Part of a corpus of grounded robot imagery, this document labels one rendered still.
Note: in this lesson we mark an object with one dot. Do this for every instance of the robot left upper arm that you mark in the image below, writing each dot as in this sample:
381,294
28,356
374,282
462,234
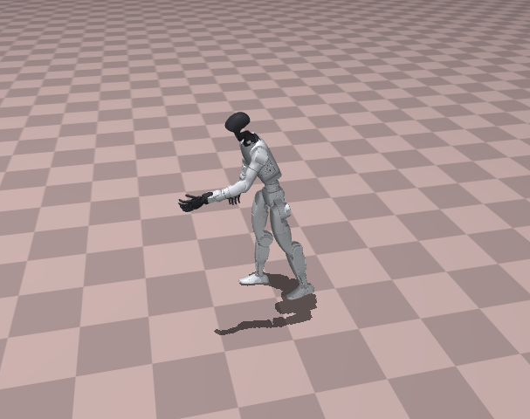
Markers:
258,160

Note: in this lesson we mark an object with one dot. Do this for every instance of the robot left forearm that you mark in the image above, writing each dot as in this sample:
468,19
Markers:
231,191

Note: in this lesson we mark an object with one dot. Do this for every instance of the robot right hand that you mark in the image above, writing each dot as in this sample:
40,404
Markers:
235,199

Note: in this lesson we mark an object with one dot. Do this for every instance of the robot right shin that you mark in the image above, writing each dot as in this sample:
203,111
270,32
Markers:
261,255

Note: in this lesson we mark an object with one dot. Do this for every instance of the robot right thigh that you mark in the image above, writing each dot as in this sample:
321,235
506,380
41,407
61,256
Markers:
259,214

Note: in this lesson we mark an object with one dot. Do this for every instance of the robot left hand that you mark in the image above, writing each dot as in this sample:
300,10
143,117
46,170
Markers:
195,203

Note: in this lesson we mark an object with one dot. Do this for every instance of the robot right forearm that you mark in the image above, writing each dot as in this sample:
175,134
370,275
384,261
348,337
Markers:
244,168

